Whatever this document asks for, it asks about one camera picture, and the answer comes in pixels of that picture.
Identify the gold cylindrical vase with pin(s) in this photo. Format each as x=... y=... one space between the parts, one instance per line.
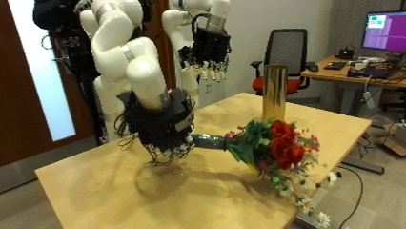
x=274 y=92

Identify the black mesh red-seat office chair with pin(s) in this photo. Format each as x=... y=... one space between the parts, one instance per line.
x=286 y=47

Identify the black computer mouse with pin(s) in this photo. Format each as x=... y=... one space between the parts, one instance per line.
x=313 y=67

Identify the black robot stand column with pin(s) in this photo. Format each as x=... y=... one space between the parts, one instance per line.
x=77 y=60

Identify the wooden office desk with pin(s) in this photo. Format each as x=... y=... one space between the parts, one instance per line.
x=325 y=74

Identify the black keyboard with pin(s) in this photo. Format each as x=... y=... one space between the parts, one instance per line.
x=336 y=65

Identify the black desk phone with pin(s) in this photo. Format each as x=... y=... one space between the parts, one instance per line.
x=346 y=54

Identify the black jacket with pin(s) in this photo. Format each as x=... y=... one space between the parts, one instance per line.
x=52 y=14

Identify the dark laptop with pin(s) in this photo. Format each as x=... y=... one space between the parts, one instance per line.
x=378 y=71

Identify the white power adapter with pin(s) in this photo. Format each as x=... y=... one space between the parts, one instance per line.
x=369 y=99

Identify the computer monitor purple screen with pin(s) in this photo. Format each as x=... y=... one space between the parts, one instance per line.
x=386 y=31

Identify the grey table foot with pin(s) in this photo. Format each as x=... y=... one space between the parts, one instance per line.
x=364 y=165

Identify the cardboard box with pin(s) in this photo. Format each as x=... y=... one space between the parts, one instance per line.
x=395 y=143

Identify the white wall outlet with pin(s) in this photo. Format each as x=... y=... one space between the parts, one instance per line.
x=208 y=87

